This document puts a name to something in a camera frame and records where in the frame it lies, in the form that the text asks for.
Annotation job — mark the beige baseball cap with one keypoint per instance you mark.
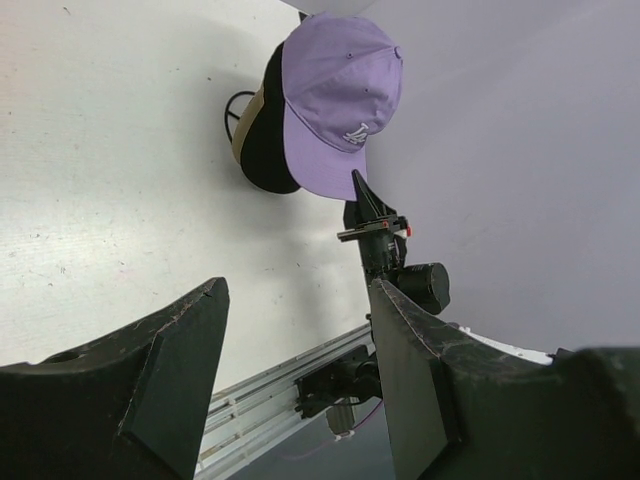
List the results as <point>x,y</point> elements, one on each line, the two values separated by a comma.
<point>244,120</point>

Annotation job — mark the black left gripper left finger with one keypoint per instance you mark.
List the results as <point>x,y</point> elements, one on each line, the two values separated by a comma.
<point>129,405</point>

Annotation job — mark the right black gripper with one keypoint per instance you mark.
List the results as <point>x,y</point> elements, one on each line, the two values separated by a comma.
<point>380,232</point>

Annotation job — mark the purple baseball cap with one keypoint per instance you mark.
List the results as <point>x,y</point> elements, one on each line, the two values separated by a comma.
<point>341,84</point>

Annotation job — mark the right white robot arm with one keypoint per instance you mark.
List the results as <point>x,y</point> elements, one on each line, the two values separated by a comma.
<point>355,378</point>

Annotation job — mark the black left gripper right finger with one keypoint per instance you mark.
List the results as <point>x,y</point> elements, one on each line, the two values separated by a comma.
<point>457,408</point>

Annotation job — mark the black baseball cap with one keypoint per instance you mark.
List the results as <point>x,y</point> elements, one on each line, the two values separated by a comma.
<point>263,160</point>

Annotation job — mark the aluminium rail frame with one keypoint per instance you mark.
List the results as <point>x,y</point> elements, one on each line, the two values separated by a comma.
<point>251,418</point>

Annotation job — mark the black wire hat stand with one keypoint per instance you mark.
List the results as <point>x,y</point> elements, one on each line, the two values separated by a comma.
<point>235,112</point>

